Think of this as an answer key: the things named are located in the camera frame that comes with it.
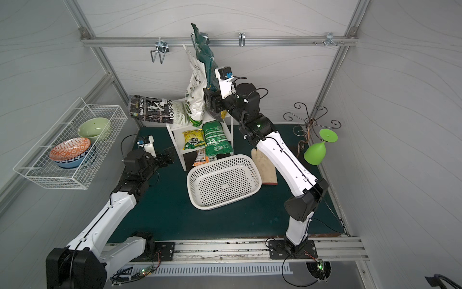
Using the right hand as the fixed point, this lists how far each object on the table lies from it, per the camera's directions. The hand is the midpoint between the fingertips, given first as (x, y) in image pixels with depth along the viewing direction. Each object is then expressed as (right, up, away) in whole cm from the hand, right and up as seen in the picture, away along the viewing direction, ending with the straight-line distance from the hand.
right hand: (214, 83), depth 62 cm
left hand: (-23, -24, +17) cm, 37 cm away
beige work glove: (+26, -37, +37) cm, 58 cm away
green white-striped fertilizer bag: (-2, -20, +25) cm, 32 cm away
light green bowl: (-51, -15, +11) cm, 54 cm away
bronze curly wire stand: (+55, -13, +59) cm, 82 cm away
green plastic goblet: (+42, -26, +14) cm, 51 cm away
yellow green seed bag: (-13, -19, +24) cm, 34 cm away
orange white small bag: (-11, -30, +33) cm, 46 cm away
